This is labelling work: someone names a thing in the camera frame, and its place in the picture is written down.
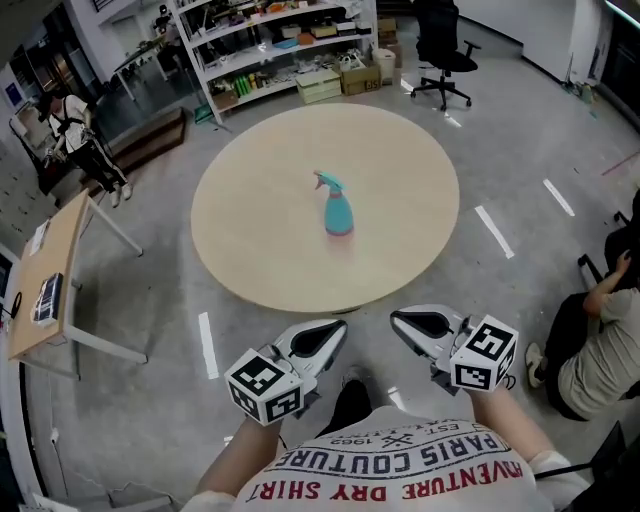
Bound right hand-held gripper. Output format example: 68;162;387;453
390;304;520;396

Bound teal spray bottle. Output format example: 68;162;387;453
323;192;355;238

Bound dark blue book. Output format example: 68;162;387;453
30;272;65;329

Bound person's left forearm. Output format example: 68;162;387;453
194;414;287;501

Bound wooden desk with white legs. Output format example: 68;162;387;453
7;188;150;382

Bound grey metal lockers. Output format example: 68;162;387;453
0;144;54;229

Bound open cardboard box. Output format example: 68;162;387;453
339;59;384;96

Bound white waste bin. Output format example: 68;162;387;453
372;47;397;86

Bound white shelving unit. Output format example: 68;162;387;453
172;0;379;126

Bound brown cardboard box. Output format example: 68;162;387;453
377;17;404;69

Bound green dustpan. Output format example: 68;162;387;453
193;74;215;125

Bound pale green storage crate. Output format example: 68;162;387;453
294;68;342;105

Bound person's white printed shirt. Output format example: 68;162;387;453
182;407;591;512

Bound person's right forearm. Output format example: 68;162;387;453
469;387;557;462

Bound white framed table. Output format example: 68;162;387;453
113;42;171;101

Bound white papers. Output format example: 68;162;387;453
24;218;52;257

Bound dark wooden step platform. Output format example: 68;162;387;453
82;107;187;196

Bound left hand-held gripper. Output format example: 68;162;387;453
223;319;349;427

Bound person's black trousers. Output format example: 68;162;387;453
316;378;374;440

